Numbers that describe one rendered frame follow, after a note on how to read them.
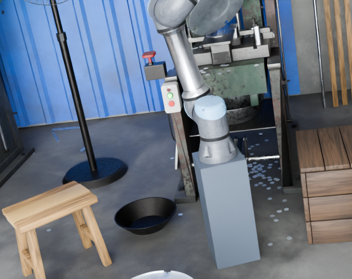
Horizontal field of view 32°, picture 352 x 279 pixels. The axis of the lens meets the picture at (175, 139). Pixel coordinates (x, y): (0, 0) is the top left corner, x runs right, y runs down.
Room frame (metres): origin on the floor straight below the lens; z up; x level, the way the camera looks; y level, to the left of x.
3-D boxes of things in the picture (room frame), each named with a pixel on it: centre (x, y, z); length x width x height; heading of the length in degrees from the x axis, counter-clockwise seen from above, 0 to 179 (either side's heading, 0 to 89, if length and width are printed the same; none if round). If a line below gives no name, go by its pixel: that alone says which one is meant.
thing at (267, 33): (2.93, -0.49, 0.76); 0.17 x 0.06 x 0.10; 78
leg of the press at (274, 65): (3.05, -0.61, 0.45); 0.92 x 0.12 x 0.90; 168
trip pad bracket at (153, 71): (2.81, 0.03, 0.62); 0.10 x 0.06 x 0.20; 78
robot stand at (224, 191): (2.18, -0.15, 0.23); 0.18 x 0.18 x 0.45; 5
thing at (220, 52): (2.80, -0.28, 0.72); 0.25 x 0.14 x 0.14; 168
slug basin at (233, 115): (2.97, -0.32, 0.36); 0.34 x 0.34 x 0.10
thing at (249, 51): (2.97, -0.32, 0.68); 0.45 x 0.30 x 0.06; 78
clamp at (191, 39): (3.01, -0.16, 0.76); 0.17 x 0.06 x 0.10; 78
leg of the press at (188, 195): (3.16, -0.09, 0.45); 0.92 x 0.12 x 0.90; 168
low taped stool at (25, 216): (2.31, 0.57, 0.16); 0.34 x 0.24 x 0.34; 119
